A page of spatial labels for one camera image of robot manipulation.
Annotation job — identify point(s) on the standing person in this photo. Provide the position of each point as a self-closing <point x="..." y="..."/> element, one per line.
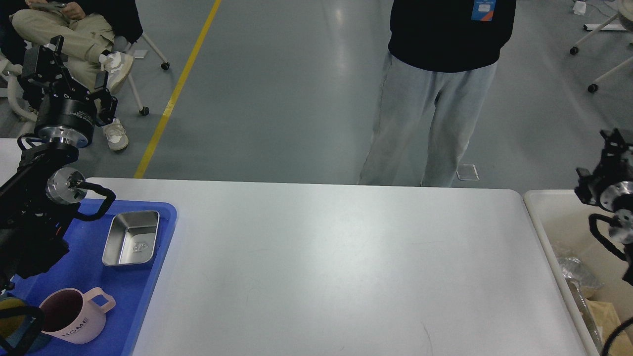
<point x="441" y="58"/>

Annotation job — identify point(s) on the clear floor plate right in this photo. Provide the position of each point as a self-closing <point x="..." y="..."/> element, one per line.
<point x="467" y="172"/>

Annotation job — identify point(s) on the white plastic bin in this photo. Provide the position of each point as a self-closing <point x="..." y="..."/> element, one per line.
<point x="561" y="223"/>

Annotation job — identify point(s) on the aluminium foil container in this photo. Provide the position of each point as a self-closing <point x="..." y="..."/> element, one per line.
<point x="588" y="318"/>

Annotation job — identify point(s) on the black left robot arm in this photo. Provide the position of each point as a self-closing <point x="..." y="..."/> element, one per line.
<point x="44" y="196"/>

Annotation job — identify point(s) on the stainless steel rectangular tray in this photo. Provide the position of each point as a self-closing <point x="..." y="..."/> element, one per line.
<point x="131" y="240"/>

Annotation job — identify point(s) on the blue plastic tray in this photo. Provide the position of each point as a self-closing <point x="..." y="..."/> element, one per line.
<point x="82" y="268"/>

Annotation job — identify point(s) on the dark teal cup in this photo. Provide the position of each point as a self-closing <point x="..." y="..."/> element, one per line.
<point x="21" y="327"/>

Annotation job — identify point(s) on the white side table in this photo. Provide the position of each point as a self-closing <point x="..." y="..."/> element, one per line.
<point x="10" y="156"/>

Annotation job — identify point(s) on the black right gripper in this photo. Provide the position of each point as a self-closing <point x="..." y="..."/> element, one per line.
<point x="609" y="186"/>

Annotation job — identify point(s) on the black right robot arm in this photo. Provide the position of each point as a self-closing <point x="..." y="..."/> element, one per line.
<point x="615" y="233"/>

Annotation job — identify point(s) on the white office chair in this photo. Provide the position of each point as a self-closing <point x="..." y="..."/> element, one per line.
<point x="9" y="73"/>

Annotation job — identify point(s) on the brown paper in bin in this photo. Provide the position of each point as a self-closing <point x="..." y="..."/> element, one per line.
<point x="607" y="320"/>

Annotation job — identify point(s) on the crumpled plastic bag in bin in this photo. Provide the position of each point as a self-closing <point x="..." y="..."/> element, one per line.
<point x="575" y="269"/>

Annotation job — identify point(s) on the pink mug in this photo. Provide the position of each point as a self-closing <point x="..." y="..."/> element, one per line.
<point x="74" y="316"/>

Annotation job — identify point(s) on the seated person khaki trousers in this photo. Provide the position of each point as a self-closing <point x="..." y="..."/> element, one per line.
<point x="89" y="28"/>

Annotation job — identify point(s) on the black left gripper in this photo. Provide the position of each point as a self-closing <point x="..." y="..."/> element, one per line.
<point x="49" y="84"/>

